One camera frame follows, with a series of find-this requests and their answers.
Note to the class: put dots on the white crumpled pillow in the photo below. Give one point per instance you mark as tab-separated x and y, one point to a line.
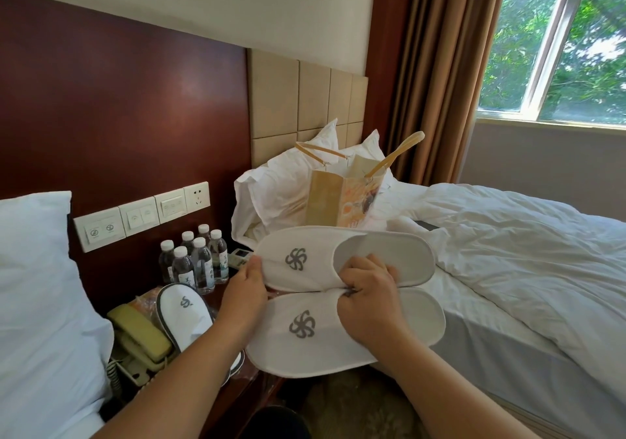
278	184
369	148

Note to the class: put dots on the orange snack packet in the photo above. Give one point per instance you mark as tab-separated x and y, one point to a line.
145	301

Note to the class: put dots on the large white pillow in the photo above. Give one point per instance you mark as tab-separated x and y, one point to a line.
39	306

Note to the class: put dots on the black waste bin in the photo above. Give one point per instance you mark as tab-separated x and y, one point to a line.
278	424

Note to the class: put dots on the white remote control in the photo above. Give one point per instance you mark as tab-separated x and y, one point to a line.
239	258

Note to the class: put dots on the person's right forearm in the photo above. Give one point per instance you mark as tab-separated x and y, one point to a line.
440	394

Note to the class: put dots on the person's right hand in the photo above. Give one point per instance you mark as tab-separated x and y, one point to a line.
376	316

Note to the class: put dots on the person's left hand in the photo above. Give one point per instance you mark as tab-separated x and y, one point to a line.
239	302

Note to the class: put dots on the white window frame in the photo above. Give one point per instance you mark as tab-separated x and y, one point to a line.
547	62

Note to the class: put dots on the white duvet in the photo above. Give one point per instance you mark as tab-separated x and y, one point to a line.
528	258

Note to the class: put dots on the white bed mattress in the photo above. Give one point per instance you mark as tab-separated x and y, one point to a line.
499	355

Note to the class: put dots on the white wall switch panel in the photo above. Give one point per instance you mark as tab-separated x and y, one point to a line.
100	231
139	216
172	205

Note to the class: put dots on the small dark flat device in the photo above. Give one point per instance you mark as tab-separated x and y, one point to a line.
426	225

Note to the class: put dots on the brown curtain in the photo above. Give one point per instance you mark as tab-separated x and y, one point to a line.
440	72

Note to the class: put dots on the white slipper with grey sole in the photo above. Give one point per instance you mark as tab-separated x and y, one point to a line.
188	316

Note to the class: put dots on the person's left forearm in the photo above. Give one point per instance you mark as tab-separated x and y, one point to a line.
171	385

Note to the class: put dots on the white slipper with grey emblem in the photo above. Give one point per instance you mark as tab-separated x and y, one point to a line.
303	258
303	346

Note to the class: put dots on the beige padded headboard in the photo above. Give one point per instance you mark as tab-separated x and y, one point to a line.
303	96

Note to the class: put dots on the beige paper gift bag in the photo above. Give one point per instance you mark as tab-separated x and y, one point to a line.
337	201

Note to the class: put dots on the dark wood nightstand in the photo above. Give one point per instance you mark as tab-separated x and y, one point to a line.
244	399

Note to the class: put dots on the white wall power socket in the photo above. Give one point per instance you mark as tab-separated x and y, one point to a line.
197	197

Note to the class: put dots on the group of water bottles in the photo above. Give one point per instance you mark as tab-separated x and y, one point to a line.
198	260

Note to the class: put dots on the person's left thumb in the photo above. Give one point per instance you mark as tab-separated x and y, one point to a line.
257	272

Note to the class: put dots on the person's right thumb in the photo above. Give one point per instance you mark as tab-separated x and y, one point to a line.
346	306

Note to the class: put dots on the dark red wood wall panel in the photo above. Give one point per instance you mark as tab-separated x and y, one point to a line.
122	121

